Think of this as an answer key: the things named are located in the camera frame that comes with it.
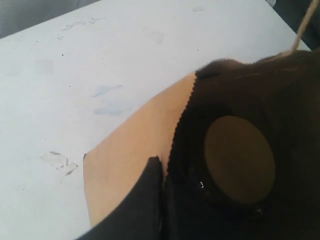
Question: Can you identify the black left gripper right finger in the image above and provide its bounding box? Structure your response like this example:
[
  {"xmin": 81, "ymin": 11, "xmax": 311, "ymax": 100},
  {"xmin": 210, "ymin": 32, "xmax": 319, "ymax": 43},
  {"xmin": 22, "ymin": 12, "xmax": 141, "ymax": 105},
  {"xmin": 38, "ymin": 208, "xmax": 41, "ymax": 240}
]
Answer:
[{"xmin": 163, "ymin": 176, "xmax": 320, "ymax": 240}]

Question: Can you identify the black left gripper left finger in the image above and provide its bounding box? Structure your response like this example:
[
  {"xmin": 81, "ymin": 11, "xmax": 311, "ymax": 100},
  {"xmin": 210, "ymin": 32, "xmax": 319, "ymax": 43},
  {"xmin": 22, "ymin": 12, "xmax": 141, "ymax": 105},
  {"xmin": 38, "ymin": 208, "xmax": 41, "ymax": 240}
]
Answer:
[{"xmin": 79, "ymin": 156, "xmax": 163, "ymax": 240}]

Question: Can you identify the clear jar with gold lid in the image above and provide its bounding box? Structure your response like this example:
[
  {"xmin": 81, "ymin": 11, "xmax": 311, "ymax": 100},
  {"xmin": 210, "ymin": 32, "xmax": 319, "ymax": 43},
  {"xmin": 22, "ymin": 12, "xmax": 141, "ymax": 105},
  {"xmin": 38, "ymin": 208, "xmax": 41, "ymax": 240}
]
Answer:
[{"xmin": 172, "ymin": 115, "xmax": 276, "ymax": 208}]

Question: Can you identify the brown paper shopping bag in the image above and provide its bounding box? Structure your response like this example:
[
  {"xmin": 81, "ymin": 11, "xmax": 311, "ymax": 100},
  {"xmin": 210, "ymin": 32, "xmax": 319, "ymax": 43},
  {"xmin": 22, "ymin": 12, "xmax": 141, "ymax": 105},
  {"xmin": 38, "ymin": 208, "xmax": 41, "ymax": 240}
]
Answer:
[{"xmin": 82, "ymin": 0, "xmax": 320, "ymax": 226}]

